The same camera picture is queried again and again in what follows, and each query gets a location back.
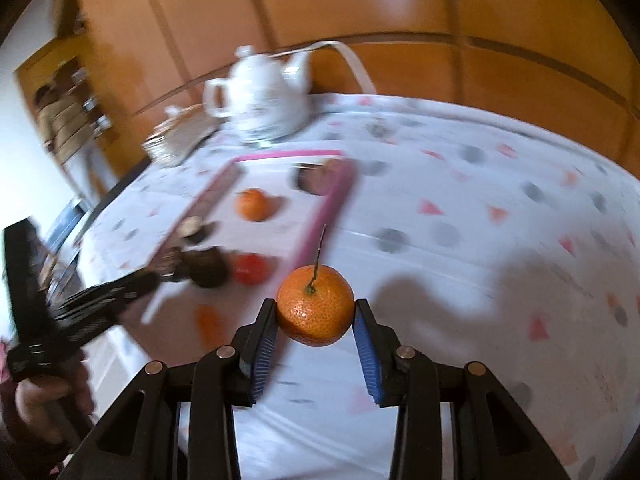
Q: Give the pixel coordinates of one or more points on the pink-rimmed white tray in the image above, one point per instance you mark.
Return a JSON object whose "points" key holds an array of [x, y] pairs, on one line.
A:
{"points": [[290, 230]]}

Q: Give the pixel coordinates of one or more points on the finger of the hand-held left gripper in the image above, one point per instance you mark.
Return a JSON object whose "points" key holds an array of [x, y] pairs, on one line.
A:
{"points": [[115, 295]]}

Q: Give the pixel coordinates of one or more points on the grey metal frame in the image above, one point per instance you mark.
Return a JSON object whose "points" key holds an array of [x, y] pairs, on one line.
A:
{"points": [[65, 222]]}

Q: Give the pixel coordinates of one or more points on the silver ornate tissue box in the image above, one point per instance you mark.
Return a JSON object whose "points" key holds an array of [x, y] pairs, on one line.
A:
{"points": [[177, 135]]}

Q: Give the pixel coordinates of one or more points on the dark brown fruit shell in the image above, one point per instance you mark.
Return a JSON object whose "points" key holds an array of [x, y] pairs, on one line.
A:
{"points": [[312, 180]]}

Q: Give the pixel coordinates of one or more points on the mandarin with stem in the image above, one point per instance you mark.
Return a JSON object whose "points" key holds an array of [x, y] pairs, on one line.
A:
{"points": [[315, 307]]}

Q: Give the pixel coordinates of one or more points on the white ceramic electric kettle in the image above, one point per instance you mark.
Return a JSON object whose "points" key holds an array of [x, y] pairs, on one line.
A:
{"points": [[265, 90]]}

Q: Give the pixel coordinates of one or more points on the small red tomato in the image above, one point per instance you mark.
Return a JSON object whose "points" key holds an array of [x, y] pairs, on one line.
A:
{"points": [[251, 268]]}

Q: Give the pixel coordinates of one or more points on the silver kettle base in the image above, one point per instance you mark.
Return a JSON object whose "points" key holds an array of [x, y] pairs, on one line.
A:
{"points": [[265, 142]]}

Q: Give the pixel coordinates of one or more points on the white patterned tablecloth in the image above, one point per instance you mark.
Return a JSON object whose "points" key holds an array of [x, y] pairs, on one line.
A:
{"points": [[475, 260]]}

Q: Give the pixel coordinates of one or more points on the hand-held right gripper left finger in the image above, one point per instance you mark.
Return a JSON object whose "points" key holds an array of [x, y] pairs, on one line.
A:
{"points": [[262, 355]]}

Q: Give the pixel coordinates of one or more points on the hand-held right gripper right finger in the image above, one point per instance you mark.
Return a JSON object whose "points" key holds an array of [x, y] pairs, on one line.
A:
{"points": [[367, 360]]}

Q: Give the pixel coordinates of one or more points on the round orange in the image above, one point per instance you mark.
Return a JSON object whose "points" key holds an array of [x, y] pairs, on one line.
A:
{"points": [[252, 204]]}

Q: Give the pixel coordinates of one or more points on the person's left hand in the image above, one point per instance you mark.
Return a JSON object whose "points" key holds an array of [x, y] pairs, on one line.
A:
{"points": [[50, 410]]}

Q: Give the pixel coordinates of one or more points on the person in beige top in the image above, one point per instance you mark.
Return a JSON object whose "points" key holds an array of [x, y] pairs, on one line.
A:
{"points": [[65, 110]]}

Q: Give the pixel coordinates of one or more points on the cut wooden mushroom piece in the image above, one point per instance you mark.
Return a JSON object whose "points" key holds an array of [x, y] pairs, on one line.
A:
{"points": [[191, 226]]}

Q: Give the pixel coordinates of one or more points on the dark brown fruit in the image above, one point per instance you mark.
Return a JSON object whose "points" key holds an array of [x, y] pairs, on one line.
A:
{"points": [[206, 267]]}

